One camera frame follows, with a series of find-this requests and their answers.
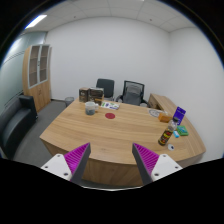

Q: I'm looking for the rectangular ceiling light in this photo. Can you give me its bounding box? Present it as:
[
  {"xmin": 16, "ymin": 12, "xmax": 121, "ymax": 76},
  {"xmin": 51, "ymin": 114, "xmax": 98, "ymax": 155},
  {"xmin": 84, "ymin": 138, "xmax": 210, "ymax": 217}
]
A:
[{"xmin": 24, "ymin": 14, "xmax": 48, "ymax": 30}]

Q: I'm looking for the small green box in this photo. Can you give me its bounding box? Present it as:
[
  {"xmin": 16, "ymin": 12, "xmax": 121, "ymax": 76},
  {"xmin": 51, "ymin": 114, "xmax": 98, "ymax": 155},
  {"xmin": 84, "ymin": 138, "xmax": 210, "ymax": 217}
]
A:
[{"xmin": 176, "ymin": 125, "xmax": 190, "ymax": 137}]

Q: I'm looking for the white printed leaflet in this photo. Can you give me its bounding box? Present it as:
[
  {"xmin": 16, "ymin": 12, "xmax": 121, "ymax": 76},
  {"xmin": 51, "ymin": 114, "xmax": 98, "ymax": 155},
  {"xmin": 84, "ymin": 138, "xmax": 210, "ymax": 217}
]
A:
[{"xmin": 100, "ymin": 101, "xmax": 120, "ymax": 111}]

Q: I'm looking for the tall brown box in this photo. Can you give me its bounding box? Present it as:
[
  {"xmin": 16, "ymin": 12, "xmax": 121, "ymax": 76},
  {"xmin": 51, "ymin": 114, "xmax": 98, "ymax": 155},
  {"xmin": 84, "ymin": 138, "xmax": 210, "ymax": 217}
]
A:
[{"xmin": 78, "ymin": 87, "xmax": 90, "ymax": 103}]

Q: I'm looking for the wooden shelf cabinet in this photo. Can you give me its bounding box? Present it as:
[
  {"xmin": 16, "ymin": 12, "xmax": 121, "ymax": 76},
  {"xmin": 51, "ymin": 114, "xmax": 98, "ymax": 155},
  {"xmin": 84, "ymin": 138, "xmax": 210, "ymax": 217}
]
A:
[{"xmin": 21, "ymin": 44, "xmax": 53, "ymax": 113}]

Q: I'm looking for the round grey disc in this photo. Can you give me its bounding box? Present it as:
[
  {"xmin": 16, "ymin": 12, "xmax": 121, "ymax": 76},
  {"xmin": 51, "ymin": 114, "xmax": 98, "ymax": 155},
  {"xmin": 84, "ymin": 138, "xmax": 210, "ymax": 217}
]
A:
[{"xmin": 148, "ymin": 108, "xmax": 163, "ymax": 118}]

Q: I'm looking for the small orange box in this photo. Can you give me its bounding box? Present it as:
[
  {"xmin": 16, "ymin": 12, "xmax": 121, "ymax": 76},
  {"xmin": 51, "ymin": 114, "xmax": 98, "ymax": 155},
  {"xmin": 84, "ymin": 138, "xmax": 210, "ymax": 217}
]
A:
[{"xmin": 157, "ymin": 112, "xmax": 173, "ymax": 123}]

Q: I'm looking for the black-capped yellow drink bottle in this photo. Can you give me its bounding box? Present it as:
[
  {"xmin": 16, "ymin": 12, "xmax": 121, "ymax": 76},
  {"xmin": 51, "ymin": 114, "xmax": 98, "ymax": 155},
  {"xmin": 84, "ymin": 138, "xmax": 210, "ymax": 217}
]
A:
[{"xmin": 157, "ymin": 117, "xmax": 180, "ymax": 147}]

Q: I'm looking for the grey waste bin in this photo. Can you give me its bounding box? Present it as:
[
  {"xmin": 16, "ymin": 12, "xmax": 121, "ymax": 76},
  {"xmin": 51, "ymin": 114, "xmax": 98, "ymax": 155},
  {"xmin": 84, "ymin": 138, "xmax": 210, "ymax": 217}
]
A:
[{"xmin": 64, "ymin": 96, "xmax": 75, "ymax": 108}]

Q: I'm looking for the black sofa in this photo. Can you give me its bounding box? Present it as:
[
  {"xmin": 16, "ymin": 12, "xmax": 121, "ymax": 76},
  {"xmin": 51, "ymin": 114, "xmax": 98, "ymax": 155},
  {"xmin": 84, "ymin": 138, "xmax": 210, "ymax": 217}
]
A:
[{"xmin": 0, "ymin": 94, "xmax": 39, "ymax": 160}]

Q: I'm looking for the black mesh office chair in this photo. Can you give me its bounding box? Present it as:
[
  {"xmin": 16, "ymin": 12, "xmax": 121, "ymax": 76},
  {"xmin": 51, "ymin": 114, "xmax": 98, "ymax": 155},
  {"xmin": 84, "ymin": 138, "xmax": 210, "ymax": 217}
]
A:
[{"xmin": 114, "ymin": 80, "xmax": 149, "ymax": 107}]

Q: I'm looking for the flat brown box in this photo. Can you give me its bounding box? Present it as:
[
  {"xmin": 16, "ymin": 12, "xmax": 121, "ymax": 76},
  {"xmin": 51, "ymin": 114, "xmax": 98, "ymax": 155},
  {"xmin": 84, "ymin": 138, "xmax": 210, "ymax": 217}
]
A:
[
  {"xmin": 88, "ymin": 87, "xmax": 105, "ymax": 97},
  {"xmin": 89, "ymin": 95, "xmax": 105, "ymax": 106}
]

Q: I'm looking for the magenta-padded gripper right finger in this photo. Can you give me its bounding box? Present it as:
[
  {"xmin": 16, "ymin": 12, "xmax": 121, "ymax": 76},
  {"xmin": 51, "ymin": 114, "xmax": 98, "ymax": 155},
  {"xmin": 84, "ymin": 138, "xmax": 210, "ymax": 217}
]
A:
[{"xmin": 131, "ymin": 143, "xmax": 184, "ymax": 186}]

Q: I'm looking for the purple package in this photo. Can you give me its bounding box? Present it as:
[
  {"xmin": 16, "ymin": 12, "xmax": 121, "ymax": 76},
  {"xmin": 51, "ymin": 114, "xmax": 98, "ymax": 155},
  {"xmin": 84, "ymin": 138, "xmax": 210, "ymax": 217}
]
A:
[{"xmin": 173, "ymin": 106, "xmax": 187, "ymax": 126}]

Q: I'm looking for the grey backpack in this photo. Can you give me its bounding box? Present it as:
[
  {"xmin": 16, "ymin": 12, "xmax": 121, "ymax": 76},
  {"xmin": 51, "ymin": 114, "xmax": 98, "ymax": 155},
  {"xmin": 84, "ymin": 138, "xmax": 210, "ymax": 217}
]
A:
[{"xmin": 123, "ymin": 83, "xmax": 144, "ymax": 106}]

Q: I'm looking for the white and grey mug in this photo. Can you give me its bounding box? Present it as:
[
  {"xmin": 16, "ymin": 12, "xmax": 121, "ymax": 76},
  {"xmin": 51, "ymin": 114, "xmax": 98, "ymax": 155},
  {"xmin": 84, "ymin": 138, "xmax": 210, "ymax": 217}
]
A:
[{"xmin": 84, "ymin": 101, "xmax": 100, "ymax": 116}]

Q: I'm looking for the flat round red coaster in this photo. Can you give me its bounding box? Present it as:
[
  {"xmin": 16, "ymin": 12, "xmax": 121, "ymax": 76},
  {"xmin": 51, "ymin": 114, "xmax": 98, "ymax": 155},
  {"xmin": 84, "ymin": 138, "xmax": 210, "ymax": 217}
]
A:
[{"xmin": 104, "ymin": 112, "xmax": 116, "ymax": 121}]

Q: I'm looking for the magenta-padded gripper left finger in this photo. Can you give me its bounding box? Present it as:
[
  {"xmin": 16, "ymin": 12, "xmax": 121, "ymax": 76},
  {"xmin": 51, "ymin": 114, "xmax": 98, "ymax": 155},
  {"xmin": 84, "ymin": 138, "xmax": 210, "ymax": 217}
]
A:
[{"xmin": 40, "ymin": 142, "xmax": 92, "ymax": 185}]

